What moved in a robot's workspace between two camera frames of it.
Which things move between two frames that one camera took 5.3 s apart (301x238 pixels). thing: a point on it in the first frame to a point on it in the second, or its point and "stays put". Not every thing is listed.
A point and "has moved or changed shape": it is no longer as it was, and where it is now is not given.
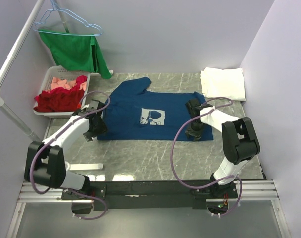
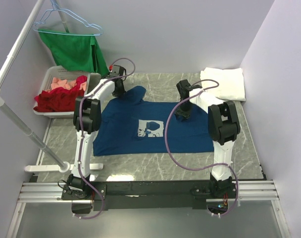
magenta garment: [79, 80] stays put
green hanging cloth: [76, 51] stays put
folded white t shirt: [227, 83] stays put
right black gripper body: [195, 128] to [184, 110]
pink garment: [57, 83] stays put
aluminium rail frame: [249, 191] stays put
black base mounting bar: [146, 195] stays put
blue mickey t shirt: [135, 114] has moved or changed shape
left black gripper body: [100, 129] to [120, 91]
